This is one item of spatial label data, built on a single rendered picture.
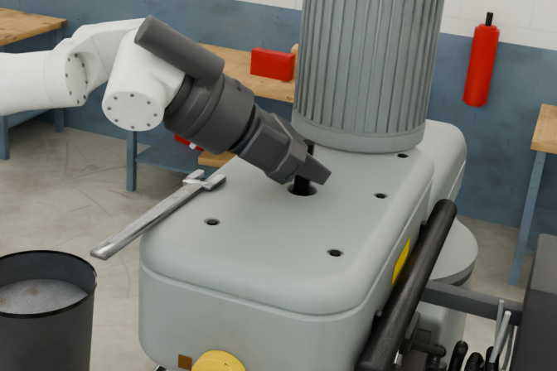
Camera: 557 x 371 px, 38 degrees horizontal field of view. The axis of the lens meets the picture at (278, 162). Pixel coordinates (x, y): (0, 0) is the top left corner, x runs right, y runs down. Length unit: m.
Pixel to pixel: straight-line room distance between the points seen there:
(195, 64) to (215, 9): 4.82
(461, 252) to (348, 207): 0.69
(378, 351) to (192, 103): 0.33
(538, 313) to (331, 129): 0.40
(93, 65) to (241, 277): 0.31
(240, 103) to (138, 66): 0.12
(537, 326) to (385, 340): 0.41
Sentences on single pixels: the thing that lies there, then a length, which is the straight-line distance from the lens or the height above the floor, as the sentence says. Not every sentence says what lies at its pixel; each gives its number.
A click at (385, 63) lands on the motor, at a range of 1.10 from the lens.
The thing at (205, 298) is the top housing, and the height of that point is 1.85.
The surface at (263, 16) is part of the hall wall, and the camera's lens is 5.56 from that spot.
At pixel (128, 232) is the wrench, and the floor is 1.90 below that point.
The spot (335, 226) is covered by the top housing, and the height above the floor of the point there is 1.89.
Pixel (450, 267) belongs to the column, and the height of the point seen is 1.56.
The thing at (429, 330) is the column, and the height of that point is 1.50.
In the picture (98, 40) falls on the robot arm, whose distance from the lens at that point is 0.94.
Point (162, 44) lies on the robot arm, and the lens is 0.86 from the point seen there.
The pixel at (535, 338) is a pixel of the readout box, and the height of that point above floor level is 1.65.
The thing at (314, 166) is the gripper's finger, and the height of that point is 1.93.
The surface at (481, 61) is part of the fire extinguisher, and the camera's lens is 5.10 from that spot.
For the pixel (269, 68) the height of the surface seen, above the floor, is 0.94.
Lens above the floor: 2.30
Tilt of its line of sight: 22 degrees down
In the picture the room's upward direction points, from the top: 5 degrees clockwise
